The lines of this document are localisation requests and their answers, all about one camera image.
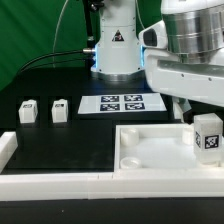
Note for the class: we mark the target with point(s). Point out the white square tabletop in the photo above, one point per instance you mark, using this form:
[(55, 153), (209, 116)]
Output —
[(160, 146)]

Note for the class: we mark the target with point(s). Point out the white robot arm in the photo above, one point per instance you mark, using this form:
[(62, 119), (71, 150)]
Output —
[(184, 52)]

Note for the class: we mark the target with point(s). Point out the white sheet with tags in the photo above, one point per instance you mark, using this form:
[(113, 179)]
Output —
[(143, 102)]

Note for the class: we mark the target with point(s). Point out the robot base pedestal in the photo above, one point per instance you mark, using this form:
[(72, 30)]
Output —
[(118, 53)]

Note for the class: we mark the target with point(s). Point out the white U-shaped obstacle wall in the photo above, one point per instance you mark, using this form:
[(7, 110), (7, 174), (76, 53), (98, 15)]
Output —
[(207, 182)]

